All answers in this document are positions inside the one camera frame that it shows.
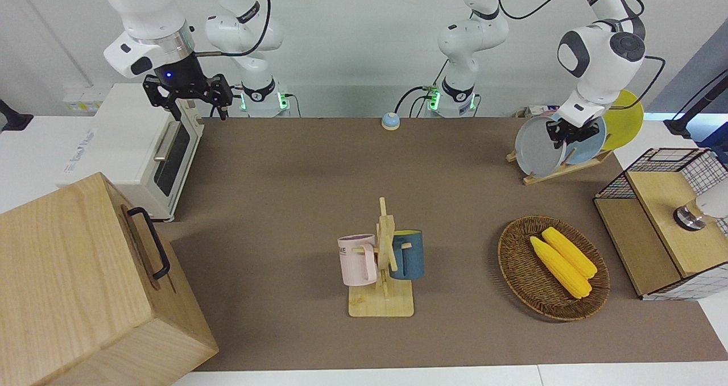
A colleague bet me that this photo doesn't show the black camera stand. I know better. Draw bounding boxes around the black camera stand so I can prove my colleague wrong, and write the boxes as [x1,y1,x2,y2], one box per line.
[663,70,728,140]
[0,98,34,132]

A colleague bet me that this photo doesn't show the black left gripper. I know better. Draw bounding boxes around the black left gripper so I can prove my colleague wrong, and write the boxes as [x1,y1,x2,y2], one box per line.
[546,117,599,151]

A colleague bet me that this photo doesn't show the black cabinet handle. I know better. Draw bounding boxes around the black cabinet handle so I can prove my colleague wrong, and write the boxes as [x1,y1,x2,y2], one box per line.
[126,206,171,281]

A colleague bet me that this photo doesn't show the wooden drawer cabinet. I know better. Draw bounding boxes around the wooden drawer cabinet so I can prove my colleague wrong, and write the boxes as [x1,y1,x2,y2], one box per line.
[0,172,220,386]

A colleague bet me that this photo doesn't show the dark teal mug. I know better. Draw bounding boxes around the dark teal mug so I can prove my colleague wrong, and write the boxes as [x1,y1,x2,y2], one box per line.
[390,230,425,281]

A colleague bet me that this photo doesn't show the yellow corn cob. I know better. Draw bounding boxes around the yellow corn cob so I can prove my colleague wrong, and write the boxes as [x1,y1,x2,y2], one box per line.
[530,236,593,300]
[541,227,598,280]

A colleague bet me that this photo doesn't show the light blue plate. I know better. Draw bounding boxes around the light blue plate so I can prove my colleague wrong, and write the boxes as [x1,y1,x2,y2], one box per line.
[563,115,607,165]

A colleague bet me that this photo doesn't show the wooden plate rack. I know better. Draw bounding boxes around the wooden plate rack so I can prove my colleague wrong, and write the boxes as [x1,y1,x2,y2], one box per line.
[506,146,614,186]

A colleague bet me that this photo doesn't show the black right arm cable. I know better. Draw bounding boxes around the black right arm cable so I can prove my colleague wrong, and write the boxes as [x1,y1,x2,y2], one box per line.
[193,0,272,57]

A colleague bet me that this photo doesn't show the white toaster oven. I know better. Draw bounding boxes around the white toaster oven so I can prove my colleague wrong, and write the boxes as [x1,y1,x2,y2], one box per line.
[56,83,205,223]

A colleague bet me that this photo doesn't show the wire grid wooden shelf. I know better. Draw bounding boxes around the wire grid wooden shelf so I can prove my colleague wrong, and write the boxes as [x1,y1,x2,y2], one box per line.
[593,147,728,302]

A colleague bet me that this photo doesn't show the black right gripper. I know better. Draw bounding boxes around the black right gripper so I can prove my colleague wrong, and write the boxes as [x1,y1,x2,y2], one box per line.
[142,53,234,123]

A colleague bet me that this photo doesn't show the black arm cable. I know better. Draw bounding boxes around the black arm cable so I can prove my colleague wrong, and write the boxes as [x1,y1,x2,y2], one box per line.
[193,0,272,57]
[497,0,667,111]

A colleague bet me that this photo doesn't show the white cylindrical grinder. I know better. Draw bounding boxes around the white cylindrical grinder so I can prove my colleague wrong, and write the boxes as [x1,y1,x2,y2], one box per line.
[673,181,728,231]

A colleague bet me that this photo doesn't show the wooden mug tree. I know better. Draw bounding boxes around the wooden mug tree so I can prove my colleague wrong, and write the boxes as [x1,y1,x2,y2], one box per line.
[348,197,415,318]

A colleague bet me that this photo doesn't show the yellow plate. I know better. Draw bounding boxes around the yellow plate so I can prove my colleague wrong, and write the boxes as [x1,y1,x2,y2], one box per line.
[601,89,645,151]

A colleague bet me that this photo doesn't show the black base cables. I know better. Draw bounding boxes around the black base cables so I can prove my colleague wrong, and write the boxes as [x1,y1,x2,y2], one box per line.
[395,59,451,119]

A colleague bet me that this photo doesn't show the pink mug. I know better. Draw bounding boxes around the pink mug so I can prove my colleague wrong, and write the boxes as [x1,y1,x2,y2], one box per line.
[338,234,379,287]

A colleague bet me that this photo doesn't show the brown wicker basket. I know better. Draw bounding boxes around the brown wicker basket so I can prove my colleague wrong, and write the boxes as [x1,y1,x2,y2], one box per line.
[498,215,611,322]

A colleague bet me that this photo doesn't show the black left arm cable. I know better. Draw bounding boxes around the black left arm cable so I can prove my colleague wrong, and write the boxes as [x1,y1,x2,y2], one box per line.
[497,0,667,111]

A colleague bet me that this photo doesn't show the gray plate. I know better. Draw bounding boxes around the gray plate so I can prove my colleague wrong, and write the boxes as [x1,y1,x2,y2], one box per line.
[515,116,568,179]

